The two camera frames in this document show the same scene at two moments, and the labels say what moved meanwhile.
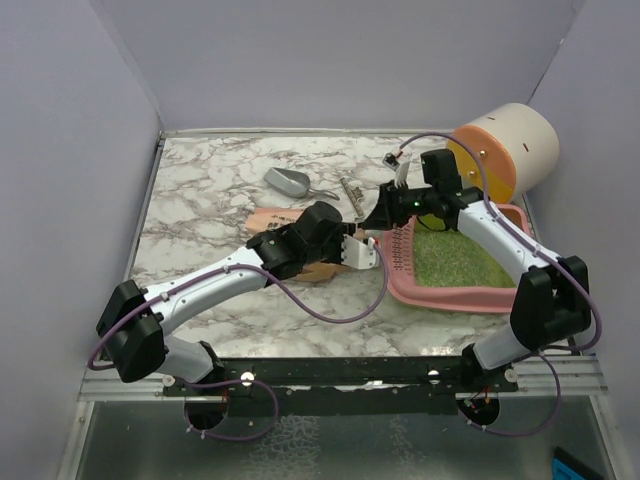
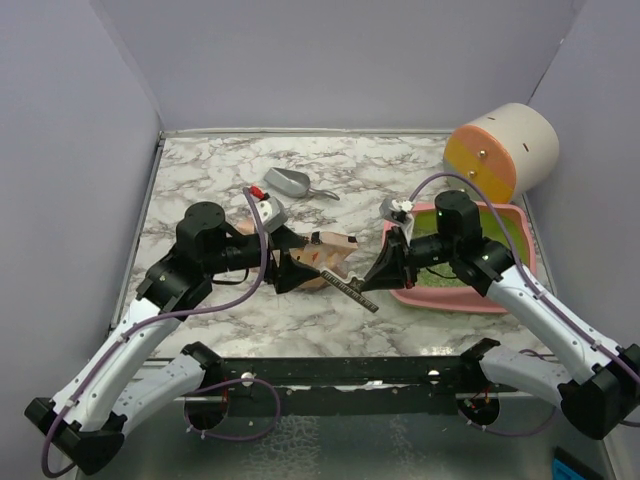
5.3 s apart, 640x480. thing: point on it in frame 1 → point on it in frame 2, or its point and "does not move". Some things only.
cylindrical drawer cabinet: [519, 147] does not move
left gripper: [337, 258] → [290, 271]
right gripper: [384, 215] → [396, 264]
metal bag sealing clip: [355, 195] → [351, 287]
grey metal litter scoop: [292, 183] does not move
